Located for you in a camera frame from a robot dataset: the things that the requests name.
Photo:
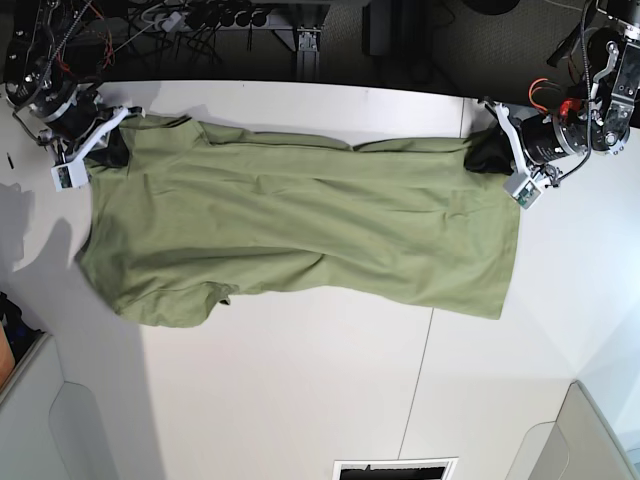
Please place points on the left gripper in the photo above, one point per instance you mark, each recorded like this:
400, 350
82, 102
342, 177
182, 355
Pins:
549, 147

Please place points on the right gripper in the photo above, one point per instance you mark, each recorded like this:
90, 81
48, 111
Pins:
79, 124

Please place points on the green t-shirt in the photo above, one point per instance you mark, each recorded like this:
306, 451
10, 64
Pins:
204, 212

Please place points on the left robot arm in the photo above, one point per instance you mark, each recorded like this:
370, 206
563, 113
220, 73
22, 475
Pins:
593, 115

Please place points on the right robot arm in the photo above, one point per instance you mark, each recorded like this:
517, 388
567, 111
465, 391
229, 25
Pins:
55, 64

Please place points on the black round base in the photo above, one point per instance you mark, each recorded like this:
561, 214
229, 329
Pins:
491, 7

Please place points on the black power adapter box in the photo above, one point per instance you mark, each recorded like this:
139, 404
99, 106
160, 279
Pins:
378, 28

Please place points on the aluminium table leg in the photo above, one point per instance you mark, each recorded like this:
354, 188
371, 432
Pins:
304, 45

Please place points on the wooden brown object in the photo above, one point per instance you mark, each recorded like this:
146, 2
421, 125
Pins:
7, 360

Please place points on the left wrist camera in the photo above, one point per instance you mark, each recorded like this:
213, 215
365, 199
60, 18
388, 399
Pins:
522, 189

